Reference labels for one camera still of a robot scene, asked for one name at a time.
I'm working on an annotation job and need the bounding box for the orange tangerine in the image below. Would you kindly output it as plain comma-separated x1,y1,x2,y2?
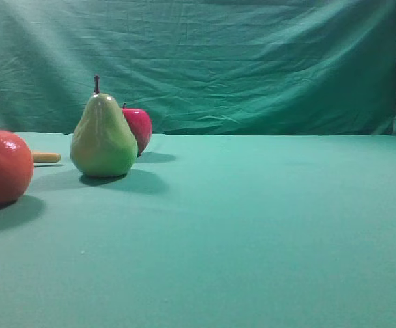
0,130,33,205

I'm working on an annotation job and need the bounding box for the red apple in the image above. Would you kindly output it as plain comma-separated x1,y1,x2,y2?
122,103,152,156

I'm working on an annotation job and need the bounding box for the green backdrop cloth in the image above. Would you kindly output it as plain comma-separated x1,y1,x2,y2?
0,1,396,135

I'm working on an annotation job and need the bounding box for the green pear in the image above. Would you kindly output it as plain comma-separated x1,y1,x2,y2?
70,74,138,178

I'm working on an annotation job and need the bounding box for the green tablecloth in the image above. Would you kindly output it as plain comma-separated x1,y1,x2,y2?
0,133,396,327

